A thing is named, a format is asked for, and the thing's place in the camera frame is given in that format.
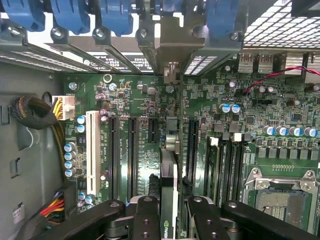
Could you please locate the black sleeved power cable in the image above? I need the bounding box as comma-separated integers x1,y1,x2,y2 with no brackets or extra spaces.
9,96,68,182

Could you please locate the metal slot cover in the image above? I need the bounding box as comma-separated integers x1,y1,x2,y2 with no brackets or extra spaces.
0,48,89,74
136,29,161,76

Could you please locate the green motherboard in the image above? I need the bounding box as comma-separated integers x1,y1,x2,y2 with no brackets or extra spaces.
63,48,320,240

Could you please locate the long PCIe expansion slot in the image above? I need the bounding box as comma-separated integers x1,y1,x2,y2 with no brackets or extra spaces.
127,116,140,202
187,119,200,187
109,115,120,201

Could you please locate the blue card retention clip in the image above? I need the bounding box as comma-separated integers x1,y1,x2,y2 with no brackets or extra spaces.
0,0,47,33
49,0,91,36
205,0,240,40
99,0,135,37

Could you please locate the silver USB port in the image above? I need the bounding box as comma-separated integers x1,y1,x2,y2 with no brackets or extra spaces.
238,53,255,74
256,53,275,74

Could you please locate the white PCI expansion slot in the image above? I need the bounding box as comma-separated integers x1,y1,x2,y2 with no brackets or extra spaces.
85,110,101,196

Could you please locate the short black expansion slot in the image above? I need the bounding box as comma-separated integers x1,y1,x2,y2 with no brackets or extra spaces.
148,117,159,144

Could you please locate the silver network port block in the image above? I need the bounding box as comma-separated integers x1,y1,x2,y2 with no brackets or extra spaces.
284,51,305,76

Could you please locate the white power connector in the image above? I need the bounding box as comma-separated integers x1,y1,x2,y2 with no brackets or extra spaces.
51,94,76,121

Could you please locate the black open PC case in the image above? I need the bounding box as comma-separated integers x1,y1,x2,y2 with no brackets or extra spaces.
0,0,320,240

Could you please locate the coloured power wire bundle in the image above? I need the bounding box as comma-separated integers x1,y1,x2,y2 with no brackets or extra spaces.
39,182,77,223

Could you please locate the CPU socket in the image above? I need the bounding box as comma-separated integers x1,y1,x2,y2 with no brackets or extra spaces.
242,167,320,237

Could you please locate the red black twisted wire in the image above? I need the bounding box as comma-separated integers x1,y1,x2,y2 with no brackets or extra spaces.
242,65,320,94

